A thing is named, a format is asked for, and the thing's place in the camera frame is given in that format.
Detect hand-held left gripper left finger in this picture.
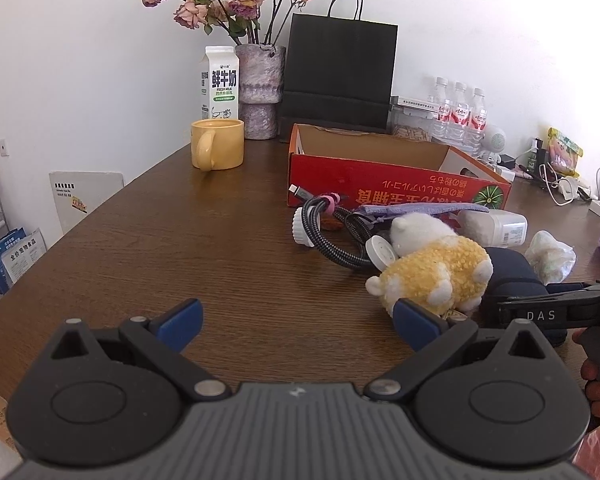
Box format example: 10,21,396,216
47,298,231,403

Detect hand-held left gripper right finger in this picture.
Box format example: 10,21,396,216
362,297,551,403

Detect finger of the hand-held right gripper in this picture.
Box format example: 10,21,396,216
545,279,600,297

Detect white plastic bag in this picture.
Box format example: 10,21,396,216
525,230,577,286

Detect dark blue pouch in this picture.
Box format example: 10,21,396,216
480,246,567,348

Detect yellow white plush toy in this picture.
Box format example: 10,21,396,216
365,211,494,317

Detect white bottle cap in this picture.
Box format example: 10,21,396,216
365,236,397,269
293,206,327,247

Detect white plastic bottle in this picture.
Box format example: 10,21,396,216
457,209,529,247

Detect black usb cable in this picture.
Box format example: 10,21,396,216
342,211,381,241

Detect purple cloth pouch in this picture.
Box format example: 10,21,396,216
356,199,491,223

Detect grey braided cable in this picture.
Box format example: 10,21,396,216
287,184,381,275

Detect red cardboard box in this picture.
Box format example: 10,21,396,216
286,123,513,211

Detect person's right hand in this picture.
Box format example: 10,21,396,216
571,329,600,417

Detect yellow green snack packet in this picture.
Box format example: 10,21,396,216
546,127,584,178

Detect white board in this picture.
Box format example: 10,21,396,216
49,171,126,233

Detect white robot speaker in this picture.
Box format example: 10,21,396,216
480,125,507,157

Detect blue white brochures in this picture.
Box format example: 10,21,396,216
0,228,48,295

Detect yellow mug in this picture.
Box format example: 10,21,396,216
190,118,245,171

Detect water bottle red label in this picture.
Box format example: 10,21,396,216
430,76,453,143
465,87,489,156
447,81,471,148

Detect clear snack container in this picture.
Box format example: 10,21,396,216
389,105,438,142

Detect flat white box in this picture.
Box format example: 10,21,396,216
391,96,441,112

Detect white milk carton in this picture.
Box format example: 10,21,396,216
200,46,241,122

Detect purple white vase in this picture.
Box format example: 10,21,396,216
235,44,287,140

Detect black paper bag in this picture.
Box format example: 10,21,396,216
278,0,399,135

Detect white charging cable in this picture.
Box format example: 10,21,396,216
540,161,593,207

